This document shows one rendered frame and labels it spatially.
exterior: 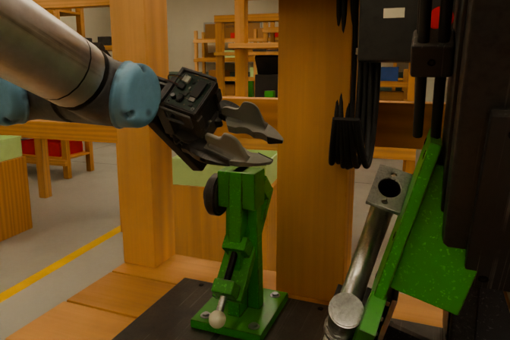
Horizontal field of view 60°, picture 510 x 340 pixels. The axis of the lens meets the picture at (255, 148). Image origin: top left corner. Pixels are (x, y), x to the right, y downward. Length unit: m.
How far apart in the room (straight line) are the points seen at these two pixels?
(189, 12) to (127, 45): 10.64
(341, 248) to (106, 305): 0.48
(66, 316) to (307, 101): 0.61
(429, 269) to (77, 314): 0.68
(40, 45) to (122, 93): 0.10
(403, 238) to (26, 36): 0.39
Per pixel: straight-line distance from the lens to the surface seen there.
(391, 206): 0.53
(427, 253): 0.48
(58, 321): 0.95
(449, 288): 0.50
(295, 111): 0.85
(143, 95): 0.51
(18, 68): 0.44
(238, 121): 0.60
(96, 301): 0.99
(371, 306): 0.49
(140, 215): 1.06
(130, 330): 0.84
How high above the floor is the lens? 1.34
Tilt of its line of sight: 10 degrees down
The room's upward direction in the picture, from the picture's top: straight up
